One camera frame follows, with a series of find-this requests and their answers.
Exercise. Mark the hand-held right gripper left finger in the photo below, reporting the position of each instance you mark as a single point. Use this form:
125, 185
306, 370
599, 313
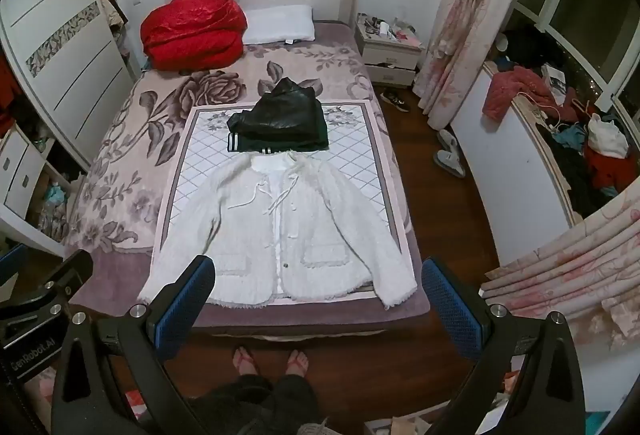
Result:
184, 312

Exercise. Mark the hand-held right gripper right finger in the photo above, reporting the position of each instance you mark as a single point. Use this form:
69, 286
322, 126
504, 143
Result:
450, 310

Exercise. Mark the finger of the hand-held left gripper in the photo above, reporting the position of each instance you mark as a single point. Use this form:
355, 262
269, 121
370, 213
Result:
75, 272
11, 265

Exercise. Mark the white fuzzy jacket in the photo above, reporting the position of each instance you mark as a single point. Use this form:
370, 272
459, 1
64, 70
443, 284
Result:
320, 225

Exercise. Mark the pile of clothes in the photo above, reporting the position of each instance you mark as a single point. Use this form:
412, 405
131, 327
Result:
575, 150

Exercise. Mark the person's legs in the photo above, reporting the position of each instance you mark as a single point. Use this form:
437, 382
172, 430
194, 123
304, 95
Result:
255, 400

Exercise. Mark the white curved window ledge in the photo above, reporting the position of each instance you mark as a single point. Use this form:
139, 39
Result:
500, 175

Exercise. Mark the white slippers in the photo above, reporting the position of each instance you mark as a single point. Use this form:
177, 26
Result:
448, 155

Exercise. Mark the floral purple blanket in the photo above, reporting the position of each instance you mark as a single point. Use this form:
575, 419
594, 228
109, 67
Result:
150, 115

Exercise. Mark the white quilted mat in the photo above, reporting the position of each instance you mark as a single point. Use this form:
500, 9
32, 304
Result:
355, 150

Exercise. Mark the black sneaker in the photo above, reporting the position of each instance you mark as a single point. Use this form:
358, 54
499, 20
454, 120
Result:
396, 101

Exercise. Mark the black leather jacket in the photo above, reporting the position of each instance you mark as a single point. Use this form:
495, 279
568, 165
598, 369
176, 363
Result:
280, 107

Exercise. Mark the white wardrobe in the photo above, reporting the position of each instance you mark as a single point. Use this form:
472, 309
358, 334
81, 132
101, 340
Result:
65, 45

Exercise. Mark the white bag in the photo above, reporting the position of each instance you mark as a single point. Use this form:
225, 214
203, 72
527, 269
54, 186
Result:
606, 137

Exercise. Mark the white nightstand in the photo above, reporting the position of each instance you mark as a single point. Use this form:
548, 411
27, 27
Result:
390, 57

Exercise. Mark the red quilt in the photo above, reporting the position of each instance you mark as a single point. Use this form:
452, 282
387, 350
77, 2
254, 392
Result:
195, 30

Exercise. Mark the pink floral tied curtain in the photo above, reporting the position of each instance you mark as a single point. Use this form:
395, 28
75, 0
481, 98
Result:
465, 25

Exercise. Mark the white pillow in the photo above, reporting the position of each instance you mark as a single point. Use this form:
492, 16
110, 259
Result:
280, 22

